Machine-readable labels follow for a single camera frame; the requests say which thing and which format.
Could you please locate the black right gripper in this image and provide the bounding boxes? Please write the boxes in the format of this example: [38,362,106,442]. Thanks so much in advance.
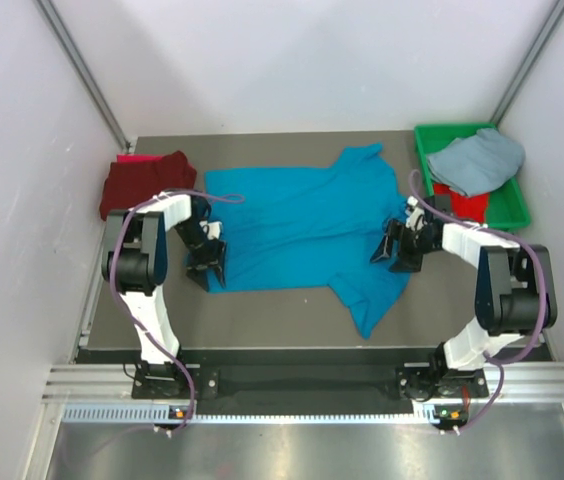
[370,220,440,274]

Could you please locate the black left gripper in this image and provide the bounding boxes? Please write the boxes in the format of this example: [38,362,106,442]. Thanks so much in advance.
[173,219,226,291]

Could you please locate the blue t shirt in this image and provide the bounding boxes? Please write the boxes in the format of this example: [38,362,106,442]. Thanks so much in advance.
[204,143,409,339]

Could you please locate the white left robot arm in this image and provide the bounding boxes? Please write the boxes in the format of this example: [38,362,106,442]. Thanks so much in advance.
[101,189,231,397]

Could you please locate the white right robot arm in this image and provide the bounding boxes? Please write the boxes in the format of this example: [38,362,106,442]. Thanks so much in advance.
[371,195,557,402]

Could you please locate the red t shirt in bin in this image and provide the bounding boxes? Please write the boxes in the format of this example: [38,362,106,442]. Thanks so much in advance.
[433,183,490,223]

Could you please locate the dark red folded t shirt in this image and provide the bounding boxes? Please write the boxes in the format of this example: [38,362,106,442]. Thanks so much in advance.
[99,151,197,221]

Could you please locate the grey t shirt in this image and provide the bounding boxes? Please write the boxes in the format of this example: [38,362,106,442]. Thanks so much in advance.
[426,128,526,197]

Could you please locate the green plastic bin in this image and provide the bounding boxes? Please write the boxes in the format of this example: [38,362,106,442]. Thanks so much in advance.
[413,122,531,231]

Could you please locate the pink folded t shirt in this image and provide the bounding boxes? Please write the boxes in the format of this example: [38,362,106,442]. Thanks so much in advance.
[116,154,161,163]

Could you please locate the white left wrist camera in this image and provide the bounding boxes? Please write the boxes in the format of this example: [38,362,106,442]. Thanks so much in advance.
[199,220,223,240]

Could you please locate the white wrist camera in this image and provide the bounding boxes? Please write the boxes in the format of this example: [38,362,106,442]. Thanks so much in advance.
[405,196,426,232]
[199,220,223,240]

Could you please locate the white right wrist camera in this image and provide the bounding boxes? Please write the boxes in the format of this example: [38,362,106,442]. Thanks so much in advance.
[405,196,426,232]

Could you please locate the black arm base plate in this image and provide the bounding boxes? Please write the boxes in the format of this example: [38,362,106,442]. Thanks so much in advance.
[130,363,489,401]

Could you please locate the aluminium front rail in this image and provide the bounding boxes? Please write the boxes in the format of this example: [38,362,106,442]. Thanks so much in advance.
[41,362,564,425]

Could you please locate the right aluminium corner post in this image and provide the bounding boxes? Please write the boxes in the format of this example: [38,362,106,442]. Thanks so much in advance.
[489,0,564,126]

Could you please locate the aluminium corner post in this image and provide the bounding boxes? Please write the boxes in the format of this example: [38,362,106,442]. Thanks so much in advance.
[489,0,564,126]
[33,0,131,151]

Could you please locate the left aluminium corner post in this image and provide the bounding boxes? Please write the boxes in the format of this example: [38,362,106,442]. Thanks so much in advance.
[33,0,131,151]

